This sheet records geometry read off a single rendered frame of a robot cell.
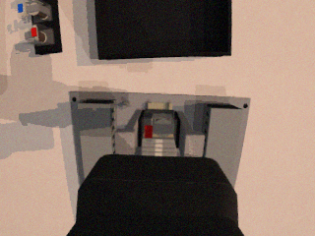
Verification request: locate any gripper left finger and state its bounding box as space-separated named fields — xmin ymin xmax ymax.
xmin=114 ymin=109 xmax=145 ymax=155

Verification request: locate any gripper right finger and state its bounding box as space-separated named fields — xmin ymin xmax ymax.
xmin=174 ymin=111 xmax=205 ymax=157

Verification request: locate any grey mounting plate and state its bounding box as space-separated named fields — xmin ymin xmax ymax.
xmin=70 ymin=91 xmax=251 ymax=189

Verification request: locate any black open tray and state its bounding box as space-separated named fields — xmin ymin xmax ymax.
xmin=94 ymin=0 xmax=232 ymax=60

